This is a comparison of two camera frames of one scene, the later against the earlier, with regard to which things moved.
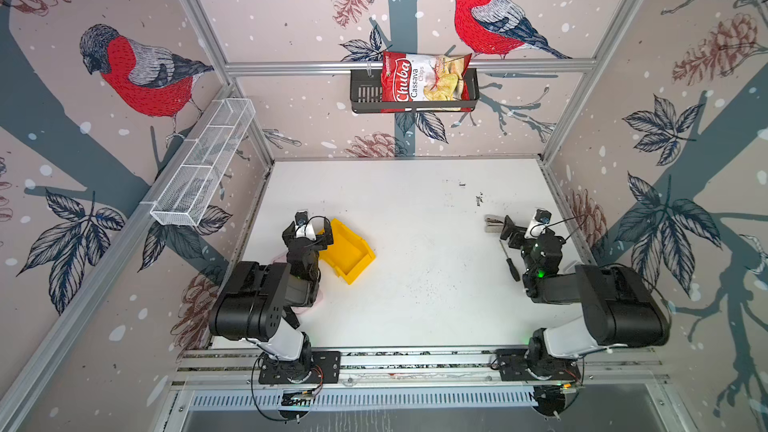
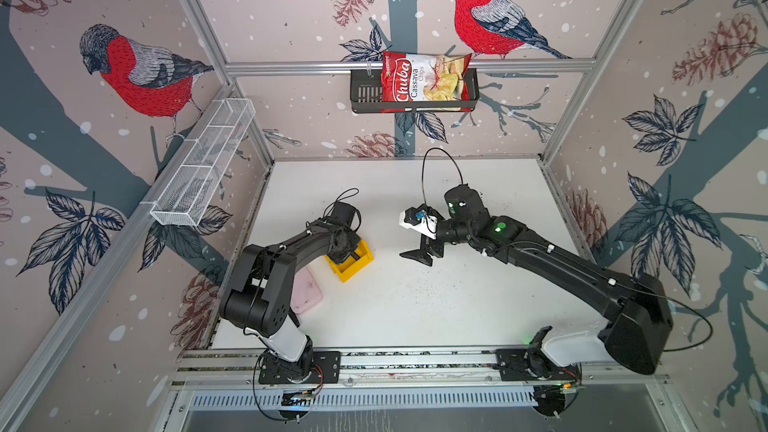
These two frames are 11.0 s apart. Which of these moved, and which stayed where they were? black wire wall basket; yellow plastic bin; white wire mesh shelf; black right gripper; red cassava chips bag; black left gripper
Moved: black right gripper; black left gripper
Stayed: white wire mesh shelf; red cassava chips bag; black wire wall basket; yellow plastic bin
